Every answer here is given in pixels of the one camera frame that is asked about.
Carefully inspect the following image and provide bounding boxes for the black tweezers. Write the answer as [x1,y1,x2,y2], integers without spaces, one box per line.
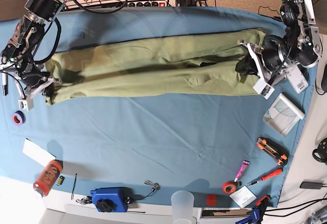
[71,173,78,200]

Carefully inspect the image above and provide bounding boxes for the blue table cloth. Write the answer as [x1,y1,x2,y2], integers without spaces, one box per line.
[1,7,317,207]

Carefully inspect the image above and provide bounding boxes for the orange utility knife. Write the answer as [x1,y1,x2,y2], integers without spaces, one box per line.
[256,138,288,167]

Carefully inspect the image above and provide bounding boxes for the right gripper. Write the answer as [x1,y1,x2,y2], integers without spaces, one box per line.
[15,77,62,111]

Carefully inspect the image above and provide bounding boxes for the white paper card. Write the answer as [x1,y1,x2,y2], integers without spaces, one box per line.
[22,139,56,167]

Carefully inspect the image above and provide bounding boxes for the purple tape roll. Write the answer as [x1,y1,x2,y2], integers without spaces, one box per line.
[12,110,26,126]

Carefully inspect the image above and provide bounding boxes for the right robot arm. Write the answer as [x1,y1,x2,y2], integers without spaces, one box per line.
[1,0,67,110]

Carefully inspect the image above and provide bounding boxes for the metal key clip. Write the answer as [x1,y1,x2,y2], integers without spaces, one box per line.
[144,180,160,193]

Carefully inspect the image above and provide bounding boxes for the orange spray can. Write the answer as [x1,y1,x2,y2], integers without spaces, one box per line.
[33,160,63,198]

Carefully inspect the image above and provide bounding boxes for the white square packet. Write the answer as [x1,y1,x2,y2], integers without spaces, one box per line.
[229,186,257,208]

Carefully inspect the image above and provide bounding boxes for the small green battery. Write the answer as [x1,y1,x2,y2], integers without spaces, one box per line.
[56,175,65,186]

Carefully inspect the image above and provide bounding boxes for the translucent plastic cup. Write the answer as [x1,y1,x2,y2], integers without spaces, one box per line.
[171,191,194,224]

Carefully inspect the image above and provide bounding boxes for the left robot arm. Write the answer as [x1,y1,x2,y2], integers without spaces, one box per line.
[236,0,322,99]

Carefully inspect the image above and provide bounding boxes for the blue bar clamp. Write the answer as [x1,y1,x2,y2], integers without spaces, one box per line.
[236,195,270,224]

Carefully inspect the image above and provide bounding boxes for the blue plastic box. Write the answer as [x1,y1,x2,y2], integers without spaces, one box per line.
[90,187,134,213]

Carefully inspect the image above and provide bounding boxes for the pink glue tube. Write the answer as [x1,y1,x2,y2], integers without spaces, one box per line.
[234,161,250,182]

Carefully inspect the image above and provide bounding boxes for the orange screwdriver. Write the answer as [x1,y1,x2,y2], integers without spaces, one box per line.
[247,168,283,186]

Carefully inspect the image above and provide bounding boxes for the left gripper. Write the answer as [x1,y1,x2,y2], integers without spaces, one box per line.
[235,40,290,100]

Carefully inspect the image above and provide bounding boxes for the olive green t-shirt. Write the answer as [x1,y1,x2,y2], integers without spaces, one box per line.
[45,29,266,105]

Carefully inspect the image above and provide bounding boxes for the white patterned notebook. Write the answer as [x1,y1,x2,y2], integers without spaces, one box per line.
[263,93,305,137]

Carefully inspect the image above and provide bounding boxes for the red plastic block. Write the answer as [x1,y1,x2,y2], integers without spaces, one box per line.
[206,194,217,207]

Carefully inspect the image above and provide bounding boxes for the orange tape roll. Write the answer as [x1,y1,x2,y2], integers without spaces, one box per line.
[222,181,238,194]

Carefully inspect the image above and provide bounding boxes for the white marker pen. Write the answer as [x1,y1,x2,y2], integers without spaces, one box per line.
[2,73,8,96]

